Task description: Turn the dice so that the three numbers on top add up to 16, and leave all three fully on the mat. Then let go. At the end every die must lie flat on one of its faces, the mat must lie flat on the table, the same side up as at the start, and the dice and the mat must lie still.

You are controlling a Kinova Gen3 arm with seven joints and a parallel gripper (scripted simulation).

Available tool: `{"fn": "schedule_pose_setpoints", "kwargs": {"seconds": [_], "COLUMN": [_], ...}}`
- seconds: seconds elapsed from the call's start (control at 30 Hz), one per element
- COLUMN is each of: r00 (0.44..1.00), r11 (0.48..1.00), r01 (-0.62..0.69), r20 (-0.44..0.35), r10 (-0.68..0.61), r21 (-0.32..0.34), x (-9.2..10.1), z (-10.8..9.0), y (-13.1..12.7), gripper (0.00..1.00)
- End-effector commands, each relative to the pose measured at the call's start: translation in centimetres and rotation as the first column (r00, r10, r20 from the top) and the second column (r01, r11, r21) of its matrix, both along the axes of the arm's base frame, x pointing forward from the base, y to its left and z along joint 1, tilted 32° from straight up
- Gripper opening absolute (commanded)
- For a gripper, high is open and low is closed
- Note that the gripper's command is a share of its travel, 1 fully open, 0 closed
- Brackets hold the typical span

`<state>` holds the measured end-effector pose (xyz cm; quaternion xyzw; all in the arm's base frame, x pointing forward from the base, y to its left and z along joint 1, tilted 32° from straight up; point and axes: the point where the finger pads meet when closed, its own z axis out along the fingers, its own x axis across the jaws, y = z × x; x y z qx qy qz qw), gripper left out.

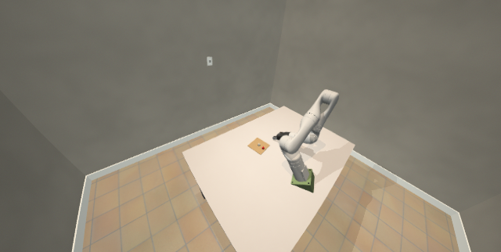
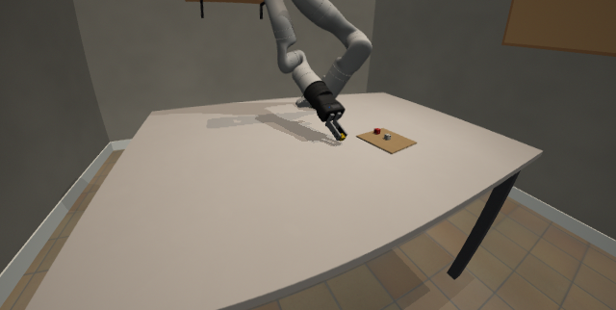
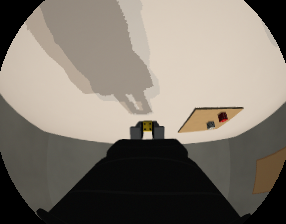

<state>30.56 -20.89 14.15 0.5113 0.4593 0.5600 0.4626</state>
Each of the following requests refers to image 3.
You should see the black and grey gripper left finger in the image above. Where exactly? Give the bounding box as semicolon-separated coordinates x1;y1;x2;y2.
130;121;144;139

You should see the tan flat mat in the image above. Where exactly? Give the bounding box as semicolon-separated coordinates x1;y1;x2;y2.
178;107;244;133

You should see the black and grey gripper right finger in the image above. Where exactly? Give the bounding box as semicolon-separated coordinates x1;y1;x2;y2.
152;121;165;139

